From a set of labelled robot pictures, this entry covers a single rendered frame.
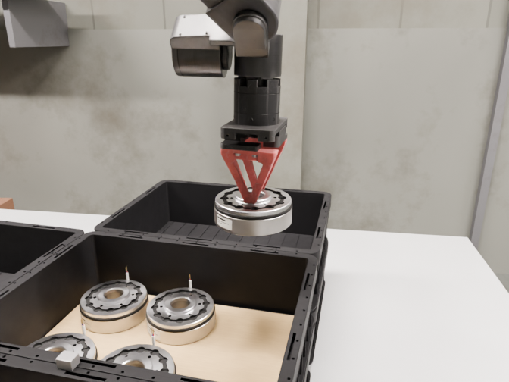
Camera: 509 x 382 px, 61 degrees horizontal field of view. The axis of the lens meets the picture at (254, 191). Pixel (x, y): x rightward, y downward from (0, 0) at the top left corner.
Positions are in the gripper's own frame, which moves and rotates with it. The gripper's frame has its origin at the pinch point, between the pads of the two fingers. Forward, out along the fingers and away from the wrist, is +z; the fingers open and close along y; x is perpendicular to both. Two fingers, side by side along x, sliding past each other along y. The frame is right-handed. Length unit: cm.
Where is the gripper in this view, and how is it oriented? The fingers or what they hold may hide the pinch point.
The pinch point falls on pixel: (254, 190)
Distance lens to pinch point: 56.7
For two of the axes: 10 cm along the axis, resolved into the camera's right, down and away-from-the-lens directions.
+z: -0.3, 9.5, 3.2
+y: -2.2, 3.1, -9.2
